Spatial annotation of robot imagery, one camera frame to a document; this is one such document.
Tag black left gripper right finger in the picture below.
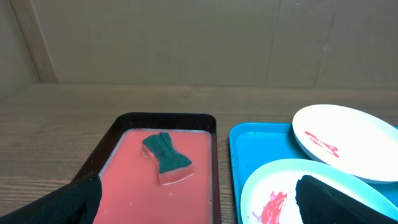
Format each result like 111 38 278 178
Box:
295 175 397 224

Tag light blue plate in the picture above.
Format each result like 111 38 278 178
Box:
238 159 397 224

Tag dark tray with red liquid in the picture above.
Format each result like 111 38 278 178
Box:
71 112 221 223

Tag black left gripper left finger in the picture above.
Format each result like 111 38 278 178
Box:
1 174 102 224

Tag green and pink sponge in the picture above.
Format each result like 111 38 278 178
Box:
142 133 194 185

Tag teal plastic tray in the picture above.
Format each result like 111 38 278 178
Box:
229 123 397 224

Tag white plate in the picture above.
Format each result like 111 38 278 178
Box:
292 104 397 184

